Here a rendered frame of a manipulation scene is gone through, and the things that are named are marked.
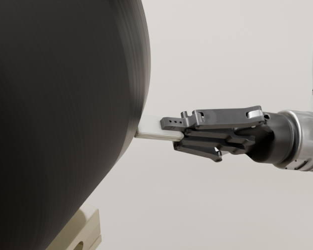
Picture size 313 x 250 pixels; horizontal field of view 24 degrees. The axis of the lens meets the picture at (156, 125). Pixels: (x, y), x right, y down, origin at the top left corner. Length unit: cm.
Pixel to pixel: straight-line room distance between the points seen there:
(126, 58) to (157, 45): 214
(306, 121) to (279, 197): 126
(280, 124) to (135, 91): 31
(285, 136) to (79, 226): 32
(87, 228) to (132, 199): 120
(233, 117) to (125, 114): 23
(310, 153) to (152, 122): 24
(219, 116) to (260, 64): 186
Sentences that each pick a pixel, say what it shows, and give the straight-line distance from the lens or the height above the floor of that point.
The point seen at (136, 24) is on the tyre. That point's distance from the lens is 77.
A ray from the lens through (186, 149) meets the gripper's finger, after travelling 102.
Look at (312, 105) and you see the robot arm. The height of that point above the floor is 96.
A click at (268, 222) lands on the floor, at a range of 223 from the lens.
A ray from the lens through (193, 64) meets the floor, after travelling 280.
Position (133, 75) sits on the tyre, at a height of 120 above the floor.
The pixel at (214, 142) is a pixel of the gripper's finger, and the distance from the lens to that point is 102.
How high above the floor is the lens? 167
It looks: 42 degrees down
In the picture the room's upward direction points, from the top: straight up
